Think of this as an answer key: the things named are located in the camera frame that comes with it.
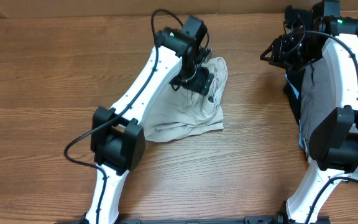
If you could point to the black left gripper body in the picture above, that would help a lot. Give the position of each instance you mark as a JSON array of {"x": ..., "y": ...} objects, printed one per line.
[{"x": 194, "y": 78}]

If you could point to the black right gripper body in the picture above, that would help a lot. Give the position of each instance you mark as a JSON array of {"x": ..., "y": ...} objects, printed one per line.
[{"x": 295, "y": 52}]

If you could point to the beige khaki shorts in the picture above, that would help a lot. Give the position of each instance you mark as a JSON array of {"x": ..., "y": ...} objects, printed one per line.
[{"x": 182, "y": 113}]

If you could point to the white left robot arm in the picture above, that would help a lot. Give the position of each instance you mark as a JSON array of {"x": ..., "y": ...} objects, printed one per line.
[{"x": 118, "y": 138}]

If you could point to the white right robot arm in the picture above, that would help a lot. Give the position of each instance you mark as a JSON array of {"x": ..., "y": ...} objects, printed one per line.
[{"x": 332, "y": 151}]

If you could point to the black garment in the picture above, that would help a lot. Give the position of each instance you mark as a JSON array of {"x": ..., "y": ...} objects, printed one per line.
[{"x": 302, "y": 20}]

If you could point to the light blue garment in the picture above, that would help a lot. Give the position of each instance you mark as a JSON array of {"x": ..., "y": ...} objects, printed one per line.
[{"x": 293, "y": 90}]

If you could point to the grey garment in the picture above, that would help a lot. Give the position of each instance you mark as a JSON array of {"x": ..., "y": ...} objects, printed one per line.
[{"x": 316, "y": 98}]

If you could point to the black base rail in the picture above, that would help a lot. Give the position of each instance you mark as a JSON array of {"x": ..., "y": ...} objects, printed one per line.
[{"x": 264, "y": 219}]

